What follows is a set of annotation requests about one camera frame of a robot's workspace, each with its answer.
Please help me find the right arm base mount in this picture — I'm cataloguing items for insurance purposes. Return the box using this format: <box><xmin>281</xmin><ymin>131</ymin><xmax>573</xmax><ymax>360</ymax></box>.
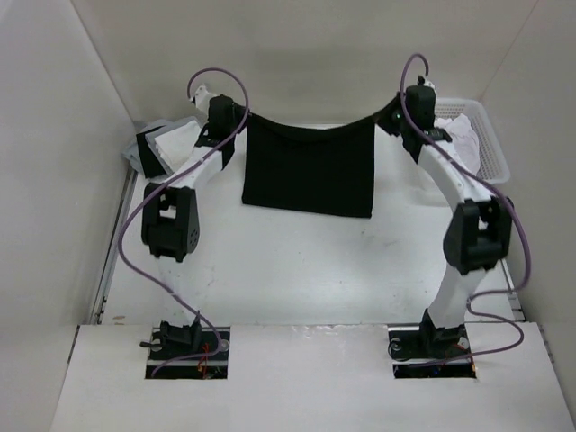
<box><xmin>388</xmin><ymin>312</ymin><xmax>476</xmax><ymax>379</ymax></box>

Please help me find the white folded tank top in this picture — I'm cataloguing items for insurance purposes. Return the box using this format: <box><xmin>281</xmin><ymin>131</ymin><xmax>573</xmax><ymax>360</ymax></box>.
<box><xmin>154</xmin><ymin>120</ymin><xmax>202</xmax><ymax>172</ymax></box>

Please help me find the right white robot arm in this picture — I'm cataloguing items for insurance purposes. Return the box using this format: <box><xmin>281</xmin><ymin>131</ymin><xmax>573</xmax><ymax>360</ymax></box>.
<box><xmin>380</xmin><ymin>84</ymin><xmax>512</xmax><ymax>356</ymax></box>

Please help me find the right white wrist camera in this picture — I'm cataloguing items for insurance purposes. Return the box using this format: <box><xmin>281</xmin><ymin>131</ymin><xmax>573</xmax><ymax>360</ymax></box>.
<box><xmin>418</xmin><ymin>76</ymin><xmax>437</xmax><ymax>91</ymax></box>

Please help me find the black tank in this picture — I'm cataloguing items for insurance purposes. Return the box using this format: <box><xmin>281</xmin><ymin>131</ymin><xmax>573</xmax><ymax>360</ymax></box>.
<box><xmin>136</xmin><ymin>132</ymin><xmax>167</xmax><ymax>179</ymax></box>
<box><xmin>231</xmin><ymin>101</ymin><xmax>400</xmax><ymax>220</ymax></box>

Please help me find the grey folded tank top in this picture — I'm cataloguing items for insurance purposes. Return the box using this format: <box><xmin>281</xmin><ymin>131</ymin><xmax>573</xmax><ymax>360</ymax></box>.
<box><xmin>122</xmin><ymin>117</ymin><xmax>202</xmax><ymax>177</ymax></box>

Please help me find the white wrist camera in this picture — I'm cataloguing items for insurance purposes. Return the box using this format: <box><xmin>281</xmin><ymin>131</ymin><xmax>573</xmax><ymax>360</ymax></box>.
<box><xmin>190</xmin><ymin>84</ymin><xmax>214</xmax><ymax>112</ymax></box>
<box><xmin>418</xmin><ymin>76</ymin><xmax>437</xmax><ymax>91</ymax></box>

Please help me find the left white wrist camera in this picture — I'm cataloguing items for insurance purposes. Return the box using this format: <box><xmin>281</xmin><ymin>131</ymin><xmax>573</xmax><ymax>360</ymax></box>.
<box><xmin>190</xmin><ymin>84</ymin><xmax>214</xmax><ymax>112</ymax></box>

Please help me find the black folded tank top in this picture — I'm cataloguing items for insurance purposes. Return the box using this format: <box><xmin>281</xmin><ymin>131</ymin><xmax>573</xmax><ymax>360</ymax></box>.
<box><xmin>136</xmin><ymin>132</ymin><xmax>167</xmax><ymax>179</ymax></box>

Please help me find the white plastic basket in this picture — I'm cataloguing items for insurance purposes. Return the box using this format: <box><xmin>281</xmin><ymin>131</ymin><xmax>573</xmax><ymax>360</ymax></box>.
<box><xmin>435</xmin><ymin>98</ymin><xmax>510</xmax><ymax>185</ymax></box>

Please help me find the white crumpled tank top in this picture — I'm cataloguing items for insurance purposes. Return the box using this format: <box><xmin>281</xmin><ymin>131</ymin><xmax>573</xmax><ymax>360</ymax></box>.
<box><xmin>435</xmin><ymin>114</ymin><xmax>481</xmax><ymax>175</ymax></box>

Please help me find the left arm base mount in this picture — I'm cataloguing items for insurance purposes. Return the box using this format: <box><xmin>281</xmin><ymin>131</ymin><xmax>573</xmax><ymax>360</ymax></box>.
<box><xmin>139</xmin><ymin>319</ymin><xmax>231</xmax><ymax>381</ymax></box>

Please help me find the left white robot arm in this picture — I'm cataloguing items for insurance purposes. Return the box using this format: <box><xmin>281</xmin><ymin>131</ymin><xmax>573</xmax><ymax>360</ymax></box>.
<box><xmin>140</xmin><ymin>94</ymin><xmax>245</xmax><ymax>263</ymax></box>

